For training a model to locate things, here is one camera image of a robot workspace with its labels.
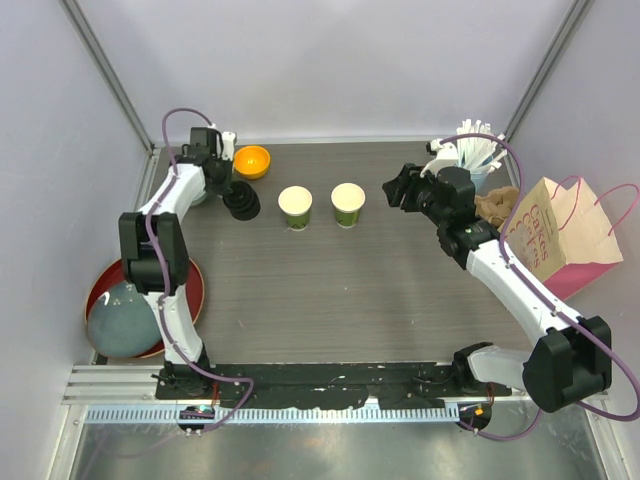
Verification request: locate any aluminium frame rail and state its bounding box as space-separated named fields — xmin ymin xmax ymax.
xmin=62 ymin=360 xmax=611 ymax=425

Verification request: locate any orange bowl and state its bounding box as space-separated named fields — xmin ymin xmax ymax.
xmin=234 ymin=145 xmax=271 ymax=180

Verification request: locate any blue straw holder can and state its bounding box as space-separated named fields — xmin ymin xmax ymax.
xmin=470 ymin=166 xmax=494 ymax=194

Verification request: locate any pale green bowl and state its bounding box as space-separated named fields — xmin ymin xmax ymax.
xmin=191 ymin=193 xmax=207 ymax=207

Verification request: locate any red round tray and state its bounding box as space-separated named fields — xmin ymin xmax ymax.
xmin=82 ymin=257 xmax=206 ymax=359

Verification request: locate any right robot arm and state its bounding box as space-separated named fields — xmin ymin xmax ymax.
xmin=382 ymin=163 xmax=612 ymax=413

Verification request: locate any blue-grey ceramic plate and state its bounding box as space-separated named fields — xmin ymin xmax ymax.
xmin=87 ymin=281 xmax=161 ymax=358

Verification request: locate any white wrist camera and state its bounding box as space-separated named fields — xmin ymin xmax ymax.
xmin=420 ymin=139 xmax=459 ymax=178
xmin=220 ymin=131 xmax=237 ymax=162

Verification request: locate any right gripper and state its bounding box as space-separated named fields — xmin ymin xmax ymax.
xmin=383 ymin=163 xmax=448 ymax=228

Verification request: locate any bundle of white straws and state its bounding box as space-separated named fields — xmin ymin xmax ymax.
xmin=456 ymin=119 xmax=506 ymax=174

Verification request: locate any brown cardboard cup carrier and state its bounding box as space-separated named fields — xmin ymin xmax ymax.
xmin=475 ymin=186 xmax=520 ymax=229

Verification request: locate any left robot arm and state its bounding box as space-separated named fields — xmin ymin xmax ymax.
xmin=118 ymin=125 xmax=237 ymax=399

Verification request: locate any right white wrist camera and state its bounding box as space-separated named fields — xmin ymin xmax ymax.
xmin=420 ymin=139 xmax=459 ymax=178

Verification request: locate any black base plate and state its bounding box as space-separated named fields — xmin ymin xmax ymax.
xmin=152 ymin=362 xmax=512 ymax=410

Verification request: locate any green paper cup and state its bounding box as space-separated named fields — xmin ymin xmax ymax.
xmin=331 ymin=183 xmax=366 ymax=228
xmin=278 ymin=186 xmax=313 ymax=231

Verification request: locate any kraft pink paper bag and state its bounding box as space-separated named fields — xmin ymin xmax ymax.
xmin=502 ymin=176 xmax=623 ymax=300

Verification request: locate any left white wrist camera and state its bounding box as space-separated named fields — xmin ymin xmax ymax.
xmin=220 ymin=131 xmax=237 ymax=162

